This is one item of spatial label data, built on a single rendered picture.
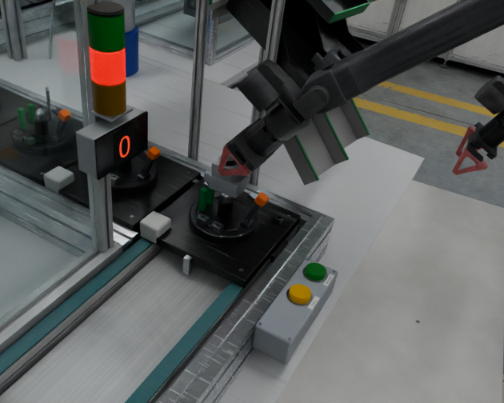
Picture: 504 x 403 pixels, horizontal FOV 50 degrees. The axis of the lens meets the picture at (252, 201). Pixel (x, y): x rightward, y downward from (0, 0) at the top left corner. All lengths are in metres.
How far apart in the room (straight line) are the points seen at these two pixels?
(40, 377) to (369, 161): 1.07
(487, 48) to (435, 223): 3.65
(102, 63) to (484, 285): 0.94
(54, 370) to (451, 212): 1.04
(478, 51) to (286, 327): 4.26
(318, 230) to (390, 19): 3.95
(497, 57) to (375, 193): 3.63
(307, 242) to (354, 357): 0.24
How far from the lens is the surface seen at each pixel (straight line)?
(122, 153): 0.89
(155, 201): 1.16
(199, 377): 0.88
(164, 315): 1.00
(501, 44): 5.00
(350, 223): 1.36
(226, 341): 0.92
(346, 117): 1.44
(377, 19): 5.03
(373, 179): 1.55
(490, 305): 1.30
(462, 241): 1.44
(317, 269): 1.04
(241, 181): 1.03
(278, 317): 0.96
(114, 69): 0.83
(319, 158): 1.28
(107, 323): 1.00
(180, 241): 1.06
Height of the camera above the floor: 1.67
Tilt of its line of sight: 37 degrees down
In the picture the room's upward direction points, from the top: 8 degrees clockwise
